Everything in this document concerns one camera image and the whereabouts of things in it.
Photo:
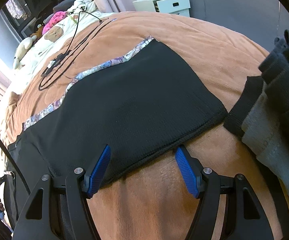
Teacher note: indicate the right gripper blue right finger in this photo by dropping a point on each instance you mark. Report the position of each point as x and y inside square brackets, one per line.
[190, 169]

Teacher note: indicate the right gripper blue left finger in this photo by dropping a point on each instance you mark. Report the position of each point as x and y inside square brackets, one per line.
[95, 171]

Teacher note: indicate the black garment with patterned trim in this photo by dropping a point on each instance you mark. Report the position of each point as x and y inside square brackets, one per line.
[141, 105]

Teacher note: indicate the stack of folded clothes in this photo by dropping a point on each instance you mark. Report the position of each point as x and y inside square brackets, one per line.
[260, 118]

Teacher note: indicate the orange-brown bed blanket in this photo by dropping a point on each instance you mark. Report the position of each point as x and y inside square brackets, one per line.
[151, 201]

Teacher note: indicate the white plush toy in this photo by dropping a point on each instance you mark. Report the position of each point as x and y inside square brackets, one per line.
[22, 49]

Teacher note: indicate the white bear-print bedding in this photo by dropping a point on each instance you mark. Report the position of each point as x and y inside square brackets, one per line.
[80, 15]

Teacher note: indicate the pink plush item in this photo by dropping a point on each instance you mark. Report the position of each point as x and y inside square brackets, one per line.
[56, 18]

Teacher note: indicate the white bedside cabinet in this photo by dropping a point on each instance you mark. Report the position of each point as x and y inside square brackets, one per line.
[176, 7]

